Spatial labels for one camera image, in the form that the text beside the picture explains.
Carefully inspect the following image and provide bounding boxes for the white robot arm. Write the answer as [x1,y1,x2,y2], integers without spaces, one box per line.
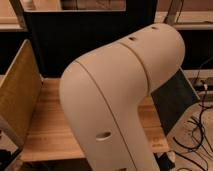
[59,23,185,171]

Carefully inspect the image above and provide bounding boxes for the wooden side panel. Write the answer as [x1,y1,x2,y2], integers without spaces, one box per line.
[0,39,42,148]

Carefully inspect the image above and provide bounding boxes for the black back panel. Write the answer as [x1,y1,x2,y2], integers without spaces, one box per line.
[24,0,157,77]

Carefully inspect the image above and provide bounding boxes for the black floor cables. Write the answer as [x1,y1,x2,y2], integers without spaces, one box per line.
[172,56,213,171]

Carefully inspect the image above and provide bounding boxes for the dark right side panel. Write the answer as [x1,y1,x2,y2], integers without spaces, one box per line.
[151,69,199,135]

